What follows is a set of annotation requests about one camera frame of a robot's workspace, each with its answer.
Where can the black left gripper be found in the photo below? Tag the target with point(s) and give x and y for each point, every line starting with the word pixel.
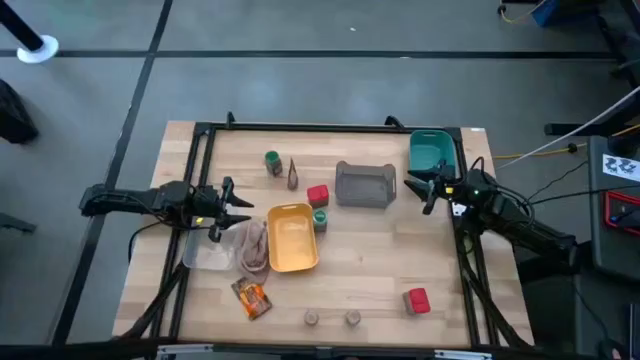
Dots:
pixel 207 207

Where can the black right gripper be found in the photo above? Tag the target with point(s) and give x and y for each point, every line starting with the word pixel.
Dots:
pixel 460 187

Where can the green-lid spice jar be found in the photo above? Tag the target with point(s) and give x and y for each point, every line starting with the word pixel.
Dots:
pixel 273 161
pixel 320 217

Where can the brown cone-shaped spice packet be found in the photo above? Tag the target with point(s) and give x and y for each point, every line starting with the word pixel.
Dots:
pixel 292 180

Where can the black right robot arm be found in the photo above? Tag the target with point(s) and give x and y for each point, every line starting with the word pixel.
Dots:
pixel 520 225

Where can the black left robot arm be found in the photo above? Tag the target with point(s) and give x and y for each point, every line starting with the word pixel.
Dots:
pixel 125 200

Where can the teal plastic bin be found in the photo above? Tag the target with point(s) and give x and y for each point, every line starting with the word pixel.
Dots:
pixel 425 150

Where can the beige crumpled cloth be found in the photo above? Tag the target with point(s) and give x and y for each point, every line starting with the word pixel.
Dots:
pixel 252 250

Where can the clear plastic container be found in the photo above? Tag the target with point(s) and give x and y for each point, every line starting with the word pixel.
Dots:
pixel 205 257

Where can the grey translucent plastic bin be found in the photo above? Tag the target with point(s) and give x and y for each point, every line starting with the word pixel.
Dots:
pixel 365 187

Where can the yellow plastic bin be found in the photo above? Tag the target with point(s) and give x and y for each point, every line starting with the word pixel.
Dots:
pixel 292 240

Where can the orange spice packet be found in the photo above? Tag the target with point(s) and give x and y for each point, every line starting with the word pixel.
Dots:
pixel 251 299

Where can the red framed panel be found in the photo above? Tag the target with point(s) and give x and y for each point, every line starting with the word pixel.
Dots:
pixel 606 212

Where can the black equipment cabinet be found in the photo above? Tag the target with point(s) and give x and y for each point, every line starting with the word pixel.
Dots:
pixel 600 250

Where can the white printed label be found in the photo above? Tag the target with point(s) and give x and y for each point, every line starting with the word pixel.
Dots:
pixel 631 175

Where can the blue box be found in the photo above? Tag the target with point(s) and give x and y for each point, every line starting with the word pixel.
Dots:
pixel 547 12

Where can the dark grey box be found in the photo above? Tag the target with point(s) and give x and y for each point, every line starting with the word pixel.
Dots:
pixel 600 310

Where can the grey furniture foot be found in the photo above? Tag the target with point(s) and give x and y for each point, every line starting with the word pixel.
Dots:
pixel 15 223

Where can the black bulky floor object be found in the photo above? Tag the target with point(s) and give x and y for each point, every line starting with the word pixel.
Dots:
pixel 15 120

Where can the white round stanchion base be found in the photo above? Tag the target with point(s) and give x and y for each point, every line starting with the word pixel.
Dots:
pixel 47 50

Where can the small white base plate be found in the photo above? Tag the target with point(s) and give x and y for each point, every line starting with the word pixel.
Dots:
pixel 459 209

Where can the silver bracket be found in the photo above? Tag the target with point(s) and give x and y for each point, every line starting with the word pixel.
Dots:
pixel 462 355
pixel 185 349

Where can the black stanchion post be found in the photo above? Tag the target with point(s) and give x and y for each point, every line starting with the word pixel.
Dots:
pixel 20 30

